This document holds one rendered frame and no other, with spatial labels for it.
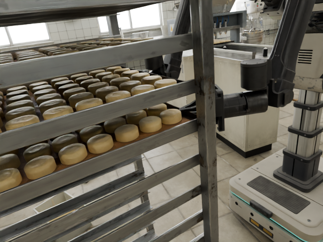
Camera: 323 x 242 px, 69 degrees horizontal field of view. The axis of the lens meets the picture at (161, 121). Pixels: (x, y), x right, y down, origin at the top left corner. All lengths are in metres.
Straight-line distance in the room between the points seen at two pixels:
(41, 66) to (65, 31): 4.79
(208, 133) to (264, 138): 1.68
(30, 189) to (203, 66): 0.37
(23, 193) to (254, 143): 1.91
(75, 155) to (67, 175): 0.04
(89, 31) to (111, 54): 4.79
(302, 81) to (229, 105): 0.77
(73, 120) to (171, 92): 0.19
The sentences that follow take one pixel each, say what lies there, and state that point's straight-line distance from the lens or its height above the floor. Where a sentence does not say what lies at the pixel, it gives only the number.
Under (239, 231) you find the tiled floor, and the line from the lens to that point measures 1.59.
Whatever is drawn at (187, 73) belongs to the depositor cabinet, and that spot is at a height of 0.68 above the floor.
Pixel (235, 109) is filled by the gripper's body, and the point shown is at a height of 0.98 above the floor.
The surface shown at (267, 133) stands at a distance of 2.20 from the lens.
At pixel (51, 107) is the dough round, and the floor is 1.06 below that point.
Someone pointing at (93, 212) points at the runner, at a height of 0.87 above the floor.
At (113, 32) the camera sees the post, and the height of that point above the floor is 1.17.
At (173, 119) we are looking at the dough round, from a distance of 0.52.
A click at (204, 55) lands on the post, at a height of 1.11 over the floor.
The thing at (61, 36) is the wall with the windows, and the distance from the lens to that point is 5.17.
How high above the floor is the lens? 1.19
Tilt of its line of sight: 23 degrees down
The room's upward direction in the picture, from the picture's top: 7 degrees counter-clockwise
